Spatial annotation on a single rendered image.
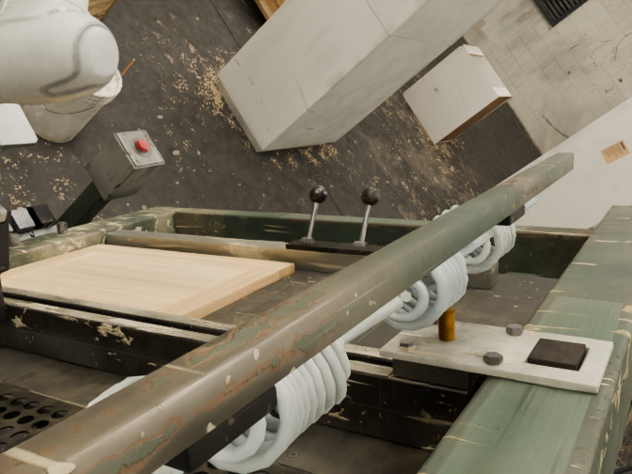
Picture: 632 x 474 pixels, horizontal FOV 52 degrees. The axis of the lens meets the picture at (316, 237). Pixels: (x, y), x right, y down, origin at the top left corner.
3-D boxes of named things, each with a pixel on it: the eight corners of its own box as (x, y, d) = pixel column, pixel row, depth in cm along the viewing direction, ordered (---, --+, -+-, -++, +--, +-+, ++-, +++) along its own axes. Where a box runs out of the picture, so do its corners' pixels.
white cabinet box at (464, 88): (420, 94, 649) (479, 47, 610) (451, 141, 641) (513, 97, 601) (402, 93, 612) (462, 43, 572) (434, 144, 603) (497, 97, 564)
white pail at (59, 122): (66, 93, 303) (117, 25, 277) (95, 146, 299) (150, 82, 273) (4, 92, 277) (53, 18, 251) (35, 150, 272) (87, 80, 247)
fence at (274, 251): (122, 244, 163) (120, 229, 162) (498, 281, 114) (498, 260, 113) (107, 249, 159) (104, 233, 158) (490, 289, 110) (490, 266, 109)
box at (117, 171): (114, 163, 194) (146, 128, 184) (134, 196, 193) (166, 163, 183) (82, 168, 184) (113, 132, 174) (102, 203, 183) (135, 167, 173)
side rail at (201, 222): (191, 244, 185) (187, 207, 182) (608, 283, 129) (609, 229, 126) (177, 249, 180) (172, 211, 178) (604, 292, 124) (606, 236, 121)
